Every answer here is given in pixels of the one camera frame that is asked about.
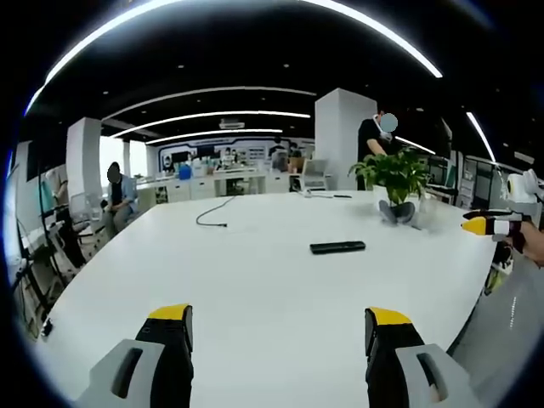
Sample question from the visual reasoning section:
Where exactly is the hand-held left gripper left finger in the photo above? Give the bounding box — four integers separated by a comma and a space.
75, 303, 195, 408

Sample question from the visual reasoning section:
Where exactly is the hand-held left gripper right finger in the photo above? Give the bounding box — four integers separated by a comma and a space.
364, 306, 472, 408

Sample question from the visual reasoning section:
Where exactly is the black remote control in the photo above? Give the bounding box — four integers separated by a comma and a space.
309, 241, 367, 255

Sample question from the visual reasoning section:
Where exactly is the person's right hand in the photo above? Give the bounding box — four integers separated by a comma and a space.
520, 220, 544, 269

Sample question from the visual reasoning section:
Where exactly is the green potted plant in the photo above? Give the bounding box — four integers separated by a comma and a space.
348, 148, 433, 225

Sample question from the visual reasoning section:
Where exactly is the grey office chair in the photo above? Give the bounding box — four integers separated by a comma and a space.
70, 191, 111, 246

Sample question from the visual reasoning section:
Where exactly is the black tripod stand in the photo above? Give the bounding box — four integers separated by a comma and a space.
16, 165, 86, 315

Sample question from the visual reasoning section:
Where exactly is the white pillar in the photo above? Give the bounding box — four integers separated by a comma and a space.
314, 88, 378, 191
65, 116, 103, 205

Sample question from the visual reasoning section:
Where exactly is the white cabinet counter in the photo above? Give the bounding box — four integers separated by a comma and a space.
135, 167, 290, 205

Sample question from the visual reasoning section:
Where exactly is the white office chair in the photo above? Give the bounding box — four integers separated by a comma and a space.
298, 157, 331, 190

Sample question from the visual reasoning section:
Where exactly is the black cable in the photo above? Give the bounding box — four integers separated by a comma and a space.
195, 195, 237, 228

